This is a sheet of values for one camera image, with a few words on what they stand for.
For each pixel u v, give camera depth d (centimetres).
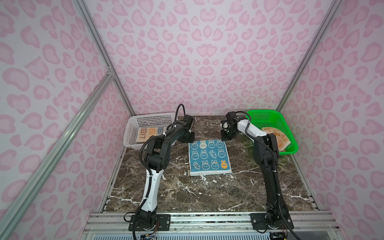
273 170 63
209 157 95
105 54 84
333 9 70
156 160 60
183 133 78
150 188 62
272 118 114
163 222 73
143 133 107
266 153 63
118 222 76
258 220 74
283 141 97
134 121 110
